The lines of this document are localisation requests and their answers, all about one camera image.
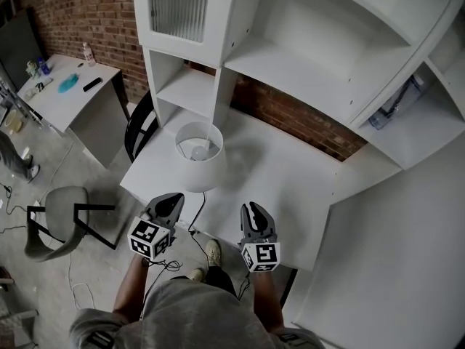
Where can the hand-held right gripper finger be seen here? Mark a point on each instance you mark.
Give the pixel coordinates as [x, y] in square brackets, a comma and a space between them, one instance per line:
[245, 220]
[263, 222]

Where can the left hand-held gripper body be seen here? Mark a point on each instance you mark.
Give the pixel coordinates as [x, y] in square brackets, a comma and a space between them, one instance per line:
[149, 238]

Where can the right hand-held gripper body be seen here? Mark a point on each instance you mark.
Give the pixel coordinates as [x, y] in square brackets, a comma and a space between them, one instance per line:
[261, 256]

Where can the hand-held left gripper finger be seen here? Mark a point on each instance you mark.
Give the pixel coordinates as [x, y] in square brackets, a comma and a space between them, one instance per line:
[160, 202]
[174, 213]

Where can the white table lamp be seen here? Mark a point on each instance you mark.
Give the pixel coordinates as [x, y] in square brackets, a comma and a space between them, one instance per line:
[203, 173]

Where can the person's right forearm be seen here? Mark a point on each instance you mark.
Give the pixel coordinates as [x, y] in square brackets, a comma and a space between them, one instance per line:
[268, 300]

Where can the person's left forearm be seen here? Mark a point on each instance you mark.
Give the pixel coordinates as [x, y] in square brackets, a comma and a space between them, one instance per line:
[127, 289]

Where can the white desk hutch shelf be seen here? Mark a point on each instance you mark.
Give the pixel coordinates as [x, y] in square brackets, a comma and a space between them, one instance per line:
[312, 49]

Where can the person's beige shoe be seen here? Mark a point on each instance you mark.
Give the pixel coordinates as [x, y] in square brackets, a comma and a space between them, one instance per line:
[213, 252]
[196, 274]

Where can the black trousers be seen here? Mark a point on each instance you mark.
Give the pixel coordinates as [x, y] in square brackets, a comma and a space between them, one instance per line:
[218, 280]

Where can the grey shirt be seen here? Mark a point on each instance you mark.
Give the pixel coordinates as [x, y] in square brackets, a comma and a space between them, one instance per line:
[189, 318]

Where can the small white table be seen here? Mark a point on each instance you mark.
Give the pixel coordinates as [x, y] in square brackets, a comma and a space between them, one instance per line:
[72, 107]

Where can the large white furniture top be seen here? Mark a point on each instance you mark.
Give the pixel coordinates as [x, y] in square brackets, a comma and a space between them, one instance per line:
[392, 260]

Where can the black remote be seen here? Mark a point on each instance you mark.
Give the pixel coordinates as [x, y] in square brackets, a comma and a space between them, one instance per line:
[92, 84]

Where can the teal cloth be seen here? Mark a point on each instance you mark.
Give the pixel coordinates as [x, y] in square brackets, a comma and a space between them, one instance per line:
[69, 84]

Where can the clear water bottle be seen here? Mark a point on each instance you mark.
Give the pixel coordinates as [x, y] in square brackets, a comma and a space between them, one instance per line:
[381, 118]

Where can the white labelled bottle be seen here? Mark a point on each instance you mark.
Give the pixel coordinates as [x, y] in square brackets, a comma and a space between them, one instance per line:
[88, 55]

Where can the white crumpled object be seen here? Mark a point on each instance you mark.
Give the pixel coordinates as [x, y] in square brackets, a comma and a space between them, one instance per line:
[38, 87]

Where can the small blue bottle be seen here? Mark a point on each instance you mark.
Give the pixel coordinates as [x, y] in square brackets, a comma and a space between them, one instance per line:
[43, 67]

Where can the pale green cup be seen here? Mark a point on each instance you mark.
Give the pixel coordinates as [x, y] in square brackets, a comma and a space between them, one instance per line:
[32, 69]

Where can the dark grey board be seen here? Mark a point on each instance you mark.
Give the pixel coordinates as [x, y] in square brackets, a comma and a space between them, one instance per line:
[20, 49]

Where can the grey chair with black frame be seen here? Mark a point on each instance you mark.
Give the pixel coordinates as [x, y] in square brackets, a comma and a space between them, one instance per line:
[65, 209]

